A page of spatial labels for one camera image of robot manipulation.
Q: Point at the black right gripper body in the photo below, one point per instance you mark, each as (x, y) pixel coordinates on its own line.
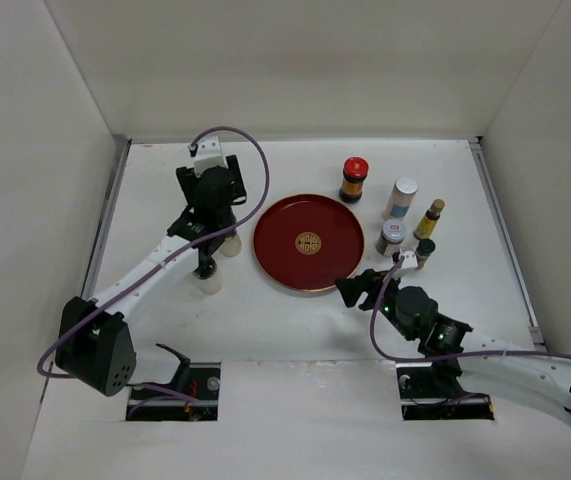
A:
(388, 306)

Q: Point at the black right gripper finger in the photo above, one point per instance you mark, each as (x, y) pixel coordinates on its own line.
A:
(373, 283)
(351, 289)

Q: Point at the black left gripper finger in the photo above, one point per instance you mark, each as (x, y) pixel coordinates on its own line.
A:
(239, 193)
(188, 181)

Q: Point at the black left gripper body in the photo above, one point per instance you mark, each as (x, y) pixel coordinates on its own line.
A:
(228, 219)

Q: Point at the glass shaker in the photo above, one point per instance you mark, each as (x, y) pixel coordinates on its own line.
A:
(231, 245)
(207, 278)

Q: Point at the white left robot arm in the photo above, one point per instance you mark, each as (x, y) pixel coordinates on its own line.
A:
(95, 345)

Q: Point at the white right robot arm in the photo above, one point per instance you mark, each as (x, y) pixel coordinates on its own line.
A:
(477, 363)

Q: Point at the grey lid spice jar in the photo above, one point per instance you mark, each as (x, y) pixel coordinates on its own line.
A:
(392, 235)

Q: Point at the small dark pepper bottle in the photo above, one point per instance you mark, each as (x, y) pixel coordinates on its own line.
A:
(425, 248)

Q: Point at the red round tray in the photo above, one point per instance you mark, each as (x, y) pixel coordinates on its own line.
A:
(306, 242)

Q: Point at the yellow label oil bottle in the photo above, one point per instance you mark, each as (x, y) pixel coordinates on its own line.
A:
(427, 225)

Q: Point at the white tall canister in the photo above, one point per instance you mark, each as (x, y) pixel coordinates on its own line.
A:
(400, 199)

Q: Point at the red lid sauce jar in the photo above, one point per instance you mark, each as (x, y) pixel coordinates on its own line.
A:
(355, 171)

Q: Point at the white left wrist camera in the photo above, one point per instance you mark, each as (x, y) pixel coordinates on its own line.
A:
(206, 154)

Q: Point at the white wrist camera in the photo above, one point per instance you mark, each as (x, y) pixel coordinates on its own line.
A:
(404, 261)
(206, 154)

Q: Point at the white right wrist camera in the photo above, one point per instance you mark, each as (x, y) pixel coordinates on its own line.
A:
(404, 261)

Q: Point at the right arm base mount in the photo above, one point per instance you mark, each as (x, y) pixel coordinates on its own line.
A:
(427, 397)

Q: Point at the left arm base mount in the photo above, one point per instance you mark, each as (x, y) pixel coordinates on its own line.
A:
(191, 394)

